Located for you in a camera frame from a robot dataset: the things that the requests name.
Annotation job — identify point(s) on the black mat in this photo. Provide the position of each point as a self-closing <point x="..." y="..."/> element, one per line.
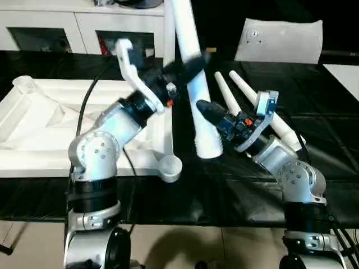
<point x="308" y="112"/>

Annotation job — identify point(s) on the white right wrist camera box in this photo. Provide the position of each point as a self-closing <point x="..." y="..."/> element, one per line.
<point x="265" y="106"/>

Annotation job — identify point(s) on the white cabinet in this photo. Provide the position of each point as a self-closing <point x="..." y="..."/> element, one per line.
<point x="70" y="19"/>

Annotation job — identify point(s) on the black metal rod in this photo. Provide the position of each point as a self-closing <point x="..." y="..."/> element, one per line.
<point x="8" y="246"/>

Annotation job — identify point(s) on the white plastic table top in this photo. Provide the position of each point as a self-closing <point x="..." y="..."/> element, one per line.
<point x="42" y="126"/>

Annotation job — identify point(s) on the dark grey helmet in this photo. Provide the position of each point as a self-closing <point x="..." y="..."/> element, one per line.
<point x="140" y="2"/>

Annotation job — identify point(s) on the white flat board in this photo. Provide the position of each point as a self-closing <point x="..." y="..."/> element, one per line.
<point x="346" y="78"/>

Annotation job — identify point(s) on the white plastic table leg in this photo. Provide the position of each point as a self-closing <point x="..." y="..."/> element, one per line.
<point x="225" y="89"/>
<point x="202" y="112"/>
<point x="169" y="33"/>
<point x="244" y="84"/>

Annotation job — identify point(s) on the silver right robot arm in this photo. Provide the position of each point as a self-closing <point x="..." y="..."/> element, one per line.
<point x="300" y="176"/>

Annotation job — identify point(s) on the small tan label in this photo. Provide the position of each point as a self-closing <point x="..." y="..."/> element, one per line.
<point x="212" y="50"/>

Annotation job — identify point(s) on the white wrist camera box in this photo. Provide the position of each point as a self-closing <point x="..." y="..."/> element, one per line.
<point x="131" y="75"/>
<point x="265" y="106"/>

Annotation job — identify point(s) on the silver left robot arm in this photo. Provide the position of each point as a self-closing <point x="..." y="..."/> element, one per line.
<point x="98" y="145"/>

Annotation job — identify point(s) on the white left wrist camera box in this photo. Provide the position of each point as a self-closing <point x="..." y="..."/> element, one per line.
<point x="131" y="75"/>

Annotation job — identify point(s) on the black bar with red light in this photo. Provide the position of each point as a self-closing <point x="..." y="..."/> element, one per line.
<point x="340" y="53"/>

